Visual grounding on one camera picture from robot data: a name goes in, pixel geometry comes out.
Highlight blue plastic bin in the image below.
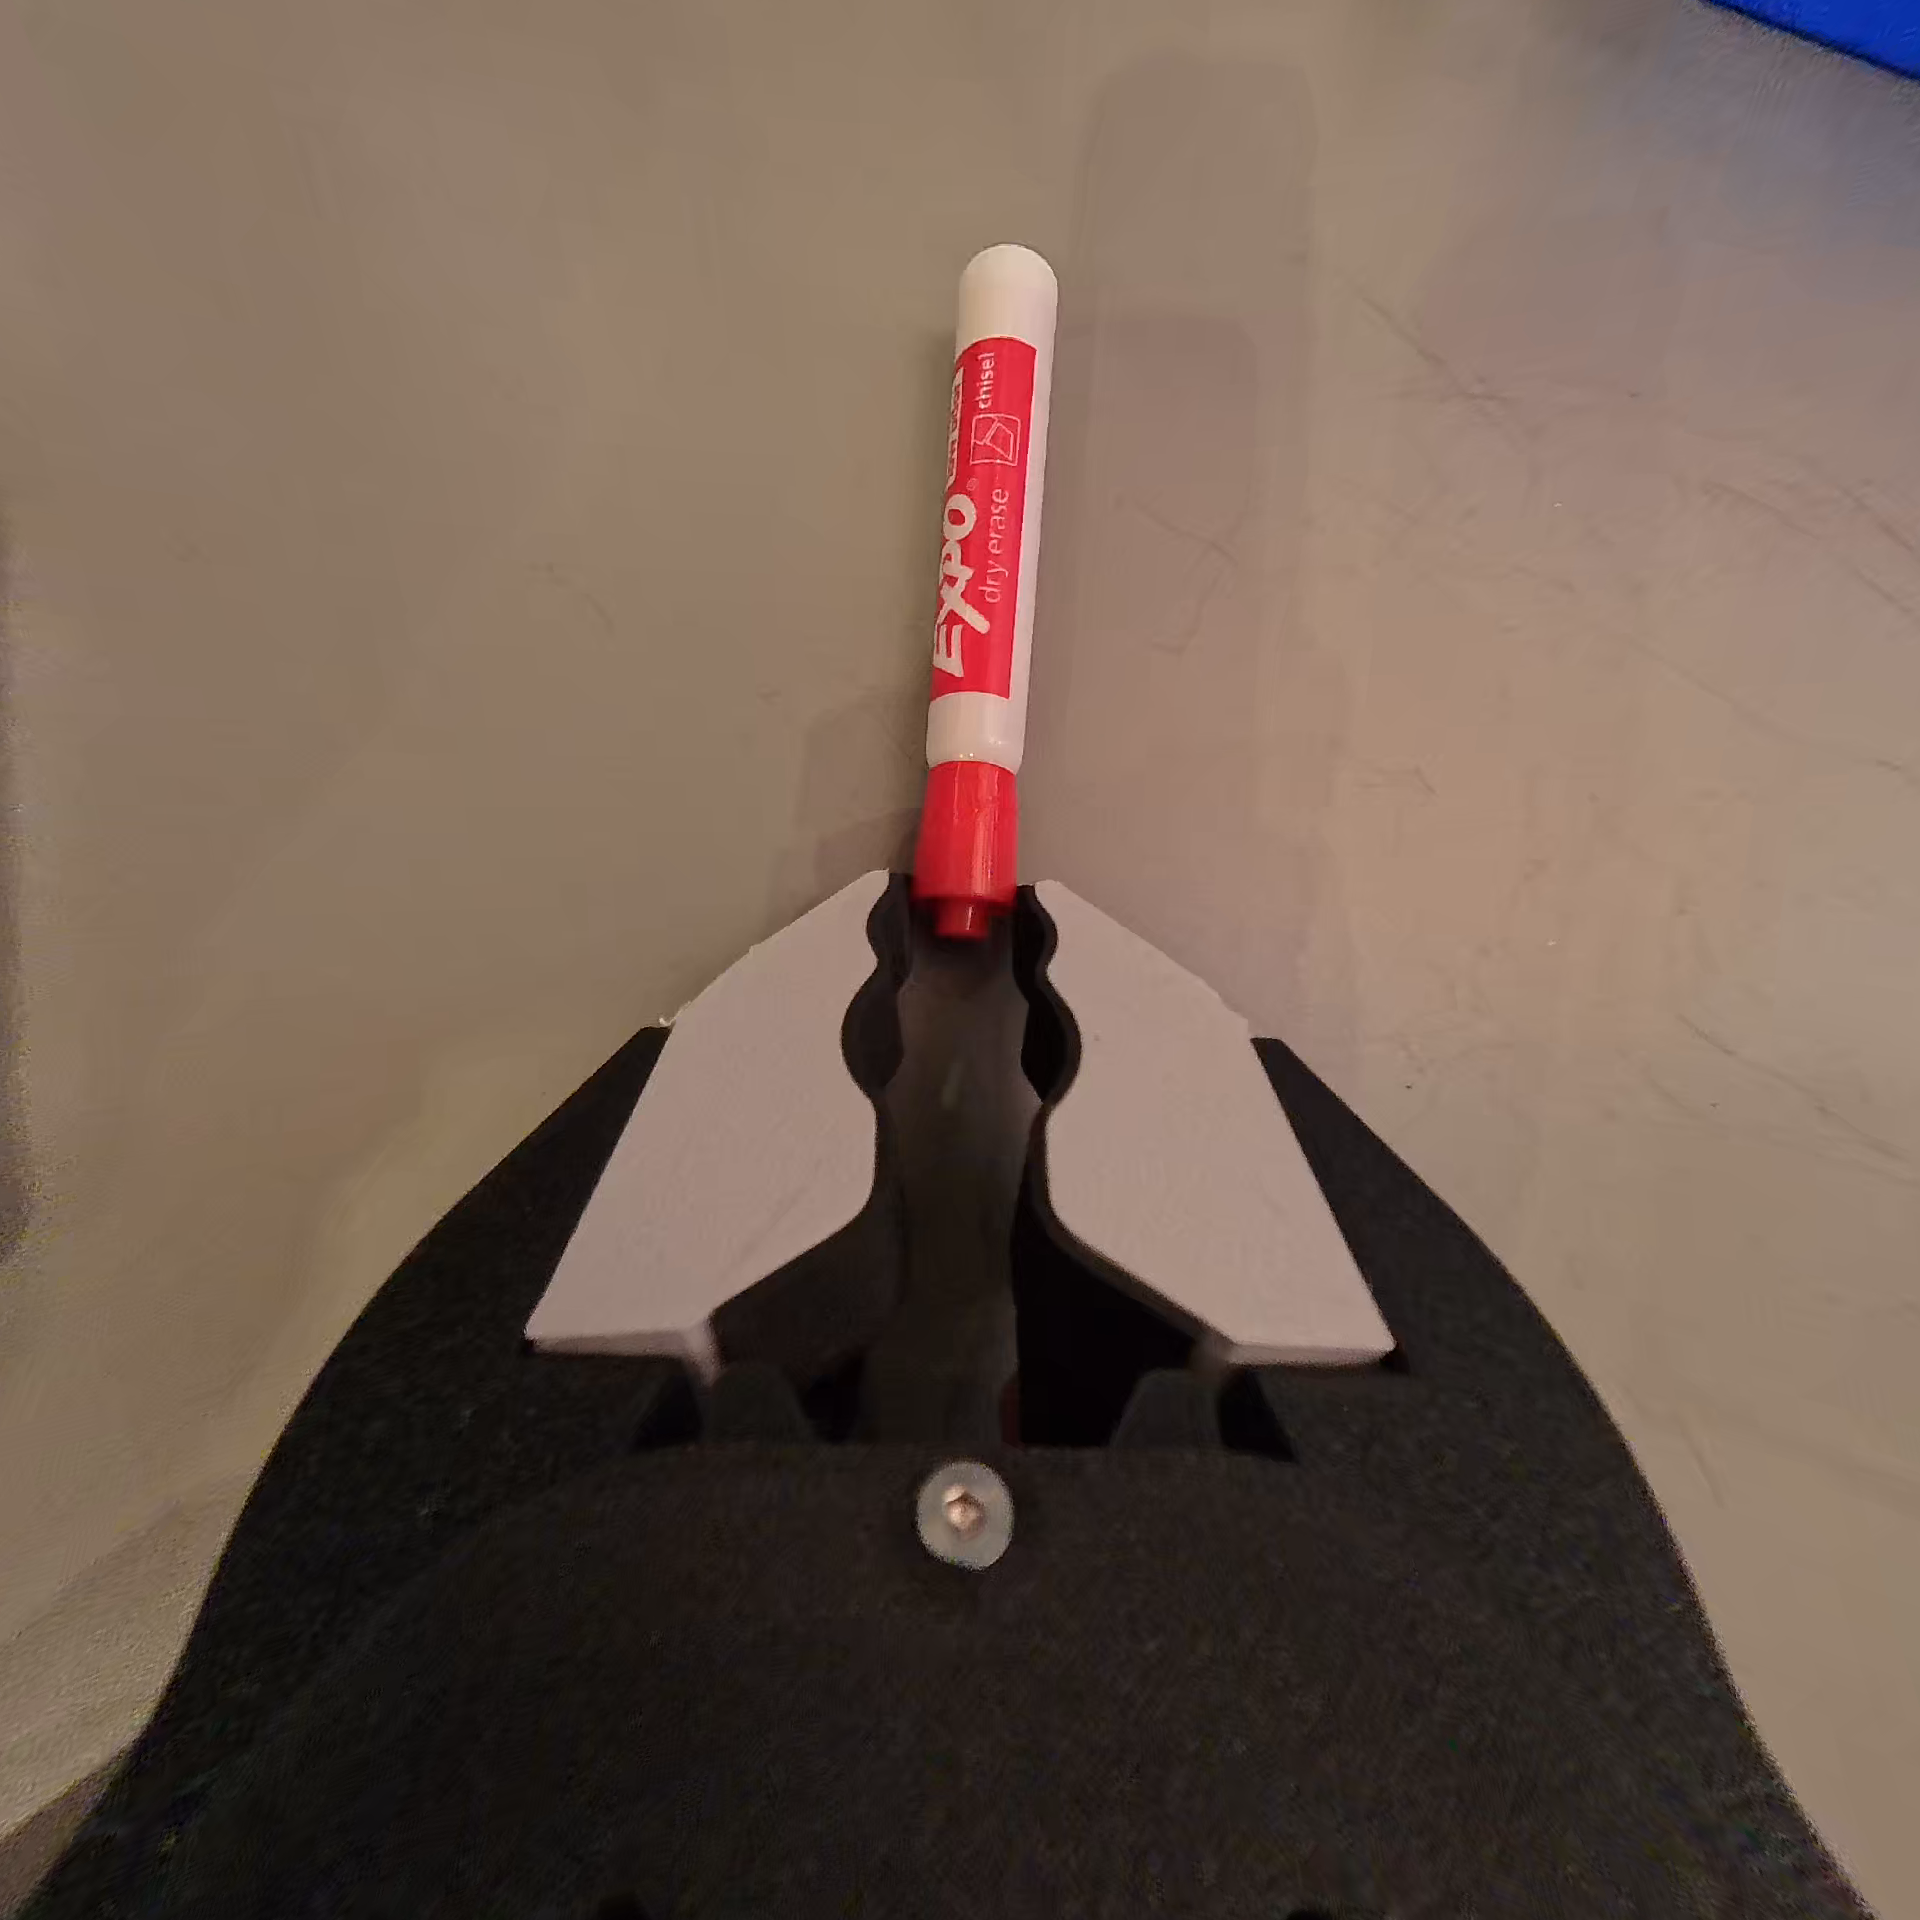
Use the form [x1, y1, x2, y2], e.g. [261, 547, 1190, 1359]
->
[1708, 0, 1920, 84]

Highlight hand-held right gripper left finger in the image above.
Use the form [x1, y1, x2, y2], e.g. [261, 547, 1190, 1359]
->
[524, 869, 911, 1380]

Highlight red dry erase marker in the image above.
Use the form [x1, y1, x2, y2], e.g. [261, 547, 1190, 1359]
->
[911, 245, 1062, 941]

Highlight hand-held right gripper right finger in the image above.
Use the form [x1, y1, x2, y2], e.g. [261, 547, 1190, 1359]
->
[1016, 878, 1398, 1380]

